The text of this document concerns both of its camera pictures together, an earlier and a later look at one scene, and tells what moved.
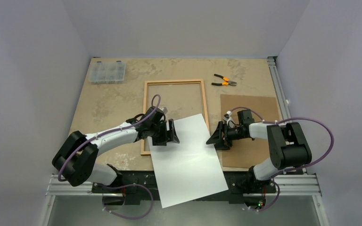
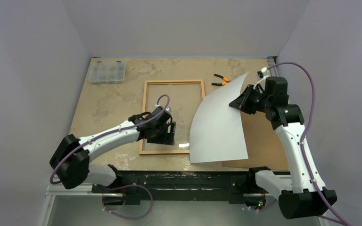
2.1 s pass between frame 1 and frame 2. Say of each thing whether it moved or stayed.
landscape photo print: moved
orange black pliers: stayed
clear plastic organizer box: stayed
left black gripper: stayed
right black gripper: moved
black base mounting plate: stayed
